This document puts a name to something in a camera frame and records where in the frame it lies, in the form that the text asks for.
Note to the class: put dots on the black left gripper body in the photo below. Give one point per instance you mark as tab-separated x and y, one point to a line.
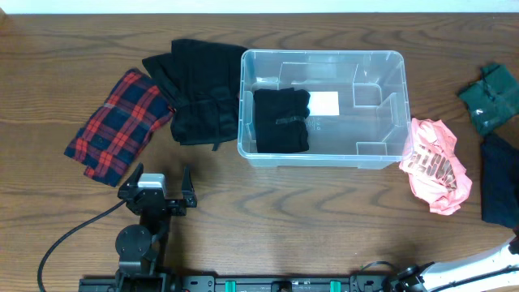
158	203

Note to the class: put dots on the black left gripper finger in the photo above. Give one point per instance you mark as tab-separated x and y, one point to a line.
132	181
188	192

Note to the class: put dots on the small black garment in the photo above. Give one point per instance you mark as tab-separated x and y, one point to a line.
280	120

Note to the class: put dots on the pink printed t-shirt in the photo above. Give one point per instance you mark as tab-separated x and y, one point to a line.
435	173

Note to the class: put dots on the navy blue garment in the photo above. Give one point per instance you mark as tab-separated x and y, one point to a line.
499	182

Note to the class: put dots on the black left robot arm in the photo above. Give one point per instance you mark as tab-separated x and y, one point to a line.
141	247

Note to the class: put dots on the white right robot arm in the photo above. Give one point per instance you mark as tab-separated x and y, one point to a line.
492	269

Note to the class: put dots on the red plaid folded shirt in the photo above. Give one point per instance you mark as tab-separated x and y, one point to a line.
118	131

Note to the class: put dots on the large black folded garment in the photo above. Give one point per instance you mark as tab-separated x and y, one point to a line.
201	81

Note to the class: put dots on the clear plastic storage bin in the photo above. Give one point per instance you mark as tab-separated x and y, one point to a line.
359	110

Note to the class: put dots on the white label in bin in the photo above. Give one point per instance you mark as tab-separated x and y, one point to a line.
324	104

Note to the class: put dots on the dark green folded garment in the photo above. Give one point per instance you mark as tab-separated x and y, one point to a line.
492	100

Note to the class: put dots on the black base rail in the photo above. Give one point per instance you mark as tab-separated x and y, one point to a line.
208	283

